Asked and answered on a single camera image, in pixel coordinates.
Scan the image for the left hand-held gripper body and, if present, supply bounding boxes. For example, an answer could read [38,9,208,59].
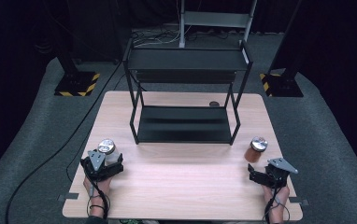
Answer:
[79,149,116,183]

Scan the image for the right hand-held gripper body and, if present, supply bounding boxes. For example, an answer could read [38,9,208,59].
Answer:
[264,157,299,189]

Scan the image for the glass jar with white powder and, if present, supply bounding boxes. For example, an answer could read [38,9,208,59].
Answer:
[97,138,121,166]

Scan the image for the glass jar with orange contents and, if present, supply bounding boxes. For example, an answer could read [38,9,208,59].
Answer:
[244,136,269,163]

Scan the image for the black metal two-tier shelf rack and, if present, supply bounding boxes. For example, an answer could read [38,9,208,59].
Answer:
[122,38,254,147]

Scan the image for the person's left hand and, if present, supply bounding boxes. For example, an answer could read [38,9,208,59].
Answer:
[83,174,112,201]

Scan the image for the person's right hand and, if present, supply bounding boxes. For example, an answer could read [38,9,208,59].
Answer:
[262,184,291,208]

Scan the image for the grey tape strip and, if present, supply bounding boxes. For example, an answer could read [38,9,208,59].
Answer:
[57,192,80,203]
[288,196,309,206]

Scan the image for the white metal stand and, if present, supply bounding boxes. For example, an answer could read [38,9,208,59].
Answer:
[178,0,258,49]

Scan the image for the thin black floor cable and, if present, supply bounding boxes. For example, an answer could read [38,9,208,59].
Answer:
[65,74,126,184]

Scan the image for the right hand-held gripper cable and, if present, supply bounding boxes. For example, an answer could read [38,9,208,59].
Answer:
[262,180,292,224]

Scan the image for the hand-held gripper cable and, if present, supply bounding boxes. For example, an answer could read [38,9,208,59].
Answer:
[262,180,292,224]
[86,172,111,220]

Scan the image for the left hand-held gripper cable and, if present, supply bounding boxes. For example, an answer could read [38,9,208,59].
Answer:
[86,172,111,220]

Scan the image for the thick black floor cable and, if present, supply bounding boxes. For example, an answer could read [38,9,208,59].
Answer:
[4,60,125,224]

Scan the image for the bundle of floor cables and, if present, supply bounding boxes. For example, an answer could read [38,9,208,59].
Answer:
[131,28,181,49]

